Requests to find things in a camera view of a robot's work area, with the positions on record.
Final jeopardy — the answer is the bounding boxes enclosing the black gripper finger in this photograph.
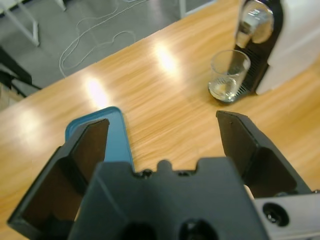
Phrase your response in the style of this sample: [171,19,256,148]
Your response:
[6,118,111,240]
[215,110,314,200]

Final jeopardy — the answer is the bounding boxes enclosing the clear glass cup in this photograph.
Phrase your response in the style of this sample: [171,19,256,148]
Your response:
[207,49,252,103]

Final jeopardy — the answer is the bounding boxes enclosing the white capsule coffee machine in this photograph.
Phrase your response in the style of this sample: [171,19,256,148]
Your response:
[207,0,320,104]

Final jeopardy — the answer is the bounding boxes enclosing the teal plastic tray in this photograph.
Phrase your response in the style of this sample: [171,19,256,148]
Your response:
[64,106,136,174]

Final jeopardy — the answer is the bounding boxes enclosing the black stand legs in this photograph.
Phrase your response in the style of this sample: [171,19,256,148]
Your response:
[0,46,42,99]

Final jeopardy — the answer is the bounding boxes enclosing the white floor cable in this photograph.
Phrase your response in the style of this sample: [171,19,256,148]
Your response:
[58,0,151,79]

